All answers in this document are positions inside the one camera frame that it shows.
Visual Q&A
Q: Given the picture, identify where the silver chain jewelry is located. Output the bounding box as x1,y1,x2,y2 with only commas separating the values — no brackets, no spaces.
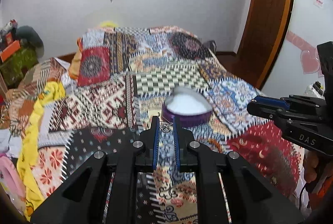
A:
158,113,173,133

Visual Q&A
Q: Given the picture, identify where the purple heart-shaped jewelry box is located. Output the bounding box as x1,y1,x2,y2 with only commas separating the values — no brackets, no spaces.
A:
162,87,213,128

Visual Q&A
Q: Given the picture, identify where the person's right hand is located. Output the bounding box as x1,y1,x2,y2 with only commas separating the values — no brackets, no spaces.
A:
303,151,319,183

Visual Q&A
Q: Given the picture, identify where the yellow cloth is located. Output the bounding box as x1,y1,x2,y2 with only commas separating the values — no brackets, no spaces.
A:
16,81,66,221

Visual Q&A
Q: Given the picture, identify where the dark grey backpack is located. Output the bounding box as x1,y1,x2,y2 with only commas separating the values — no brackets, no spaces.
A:
203,40,217,54

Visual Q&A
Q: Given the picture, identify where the white wardrobe sliding door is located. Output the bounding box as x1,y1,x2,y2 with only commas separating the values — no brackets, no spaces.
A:
262,0,332,98

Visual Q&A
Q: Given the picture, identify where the colourful patchwork bedspread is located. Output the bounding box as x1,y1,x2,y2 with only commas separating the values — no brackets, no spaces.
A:
15,26,305,224

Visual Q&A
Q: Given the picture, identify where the striped beige blanket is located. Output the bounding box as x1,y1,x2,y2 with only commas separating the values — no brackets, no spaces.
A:
1,58,67,137

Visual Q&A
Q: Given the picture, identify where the brown wooden door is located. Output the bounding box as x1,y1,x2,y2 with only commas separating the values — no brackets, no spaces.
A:
236,0,292,89

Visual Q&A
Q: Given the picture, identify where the yellow round object behind bed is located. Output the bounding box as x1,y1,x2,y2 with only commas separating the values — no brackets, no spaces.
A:
99,21,118,27

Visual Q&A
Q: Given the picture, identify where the orange box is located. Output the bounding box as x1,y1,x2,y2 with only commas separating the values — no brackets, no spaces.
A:
0,40,20,62

